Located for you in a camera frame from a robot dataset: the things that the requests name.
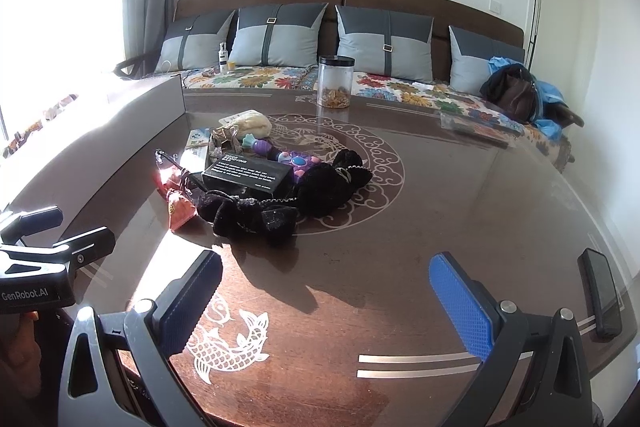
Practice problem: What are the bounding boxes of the red snack packet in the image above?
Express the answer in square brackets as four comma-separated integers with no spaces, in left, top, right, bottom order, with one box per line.
[157,171,200,234]

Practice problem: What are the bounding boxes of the clear jar with black lid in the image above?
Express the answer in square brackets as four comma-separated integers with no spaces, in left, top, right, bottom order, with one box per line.
[317,55,355,109]

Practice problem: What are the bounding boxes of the black armrest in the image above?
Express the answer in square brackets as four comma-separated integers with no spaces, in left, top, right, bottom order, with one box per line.
[114,51,162,80]

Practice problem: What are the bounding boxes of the black hair clip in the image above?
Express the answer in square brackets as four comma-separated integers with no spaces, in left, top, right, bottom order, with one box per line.
[154,148,193,188]

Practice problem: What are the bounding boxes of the person's left hand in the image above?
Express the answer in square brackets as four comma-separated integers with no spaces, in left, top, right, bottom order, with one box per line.
[0,312,43,378]

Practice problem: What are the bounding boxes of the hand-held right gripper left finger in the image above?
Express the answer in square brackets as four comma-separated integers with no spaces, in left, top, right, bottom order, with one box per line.
[59,249,223,427]

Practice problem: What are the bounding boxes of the grey cardboard panel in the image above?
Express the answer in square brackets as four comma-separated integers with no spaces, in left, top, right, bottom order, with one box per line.
[0,73,187,220]

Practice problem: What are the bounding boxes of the cream knit pouch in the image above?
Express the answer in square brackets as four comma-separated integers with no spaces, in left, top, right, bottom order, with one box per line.
[219,109,274,140]

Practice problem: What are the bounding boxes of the grey two-tone cushion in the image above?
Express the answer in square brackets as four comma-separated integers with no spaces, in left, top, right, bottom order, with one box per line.
[448,25,526,98]
[227,3,328,68]
[155,10,237,72]
[335,5,435,84]

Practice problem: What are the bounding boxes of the purple plastic toy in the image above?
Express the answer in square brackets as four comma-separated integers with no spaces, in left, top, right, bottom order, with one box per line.
[241,133,315,184]

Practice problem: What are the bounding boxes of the black velvet cloth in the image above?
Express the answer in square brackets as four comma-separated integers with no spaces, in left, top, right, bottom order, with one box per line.
[196,149,374,249]

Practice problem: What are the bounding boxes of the floral blanket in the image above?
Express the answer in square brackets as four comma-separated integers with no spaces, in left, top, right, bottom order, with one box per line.
[177,64,566,158]

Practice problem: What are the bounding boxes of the blue and white medicine box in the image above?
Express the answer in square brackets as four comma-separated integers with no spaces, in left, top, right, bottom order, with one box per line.
[180,127,212,172]

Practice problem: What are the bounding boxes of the black phone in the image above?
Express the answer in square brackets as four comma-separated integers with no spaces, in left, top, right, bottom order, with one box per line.
[577,248,624,341]

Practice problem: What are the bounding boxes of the blue clothes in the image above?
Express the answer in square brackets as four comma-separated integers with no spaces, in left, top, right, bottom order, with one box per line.
[487,55,571,140]

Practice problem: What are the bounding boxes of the black cardboard box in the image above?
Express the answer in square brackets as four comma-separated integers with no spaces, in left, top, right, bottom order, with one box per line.
[202,154,294,198]

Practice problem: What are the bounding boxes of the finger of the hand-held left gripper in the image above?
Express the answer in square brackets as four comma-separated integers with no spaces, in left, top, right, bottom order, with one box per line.
[0,206,64,244]
[47,228,117,280]

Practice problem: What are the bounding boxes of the dark brown handbag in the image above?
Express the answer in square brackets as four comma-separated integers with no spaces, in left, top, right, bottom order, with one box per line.
[480,64,538,125]

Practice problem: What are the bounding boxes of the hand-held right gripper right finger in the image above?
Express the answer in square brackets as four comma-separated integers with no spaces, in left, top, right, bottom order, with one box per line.
[428,252,601,427]

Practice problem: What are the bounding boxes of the white door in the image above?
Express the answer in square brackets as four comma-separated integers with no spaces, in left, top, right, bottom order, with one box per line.
[529,0,610,120]

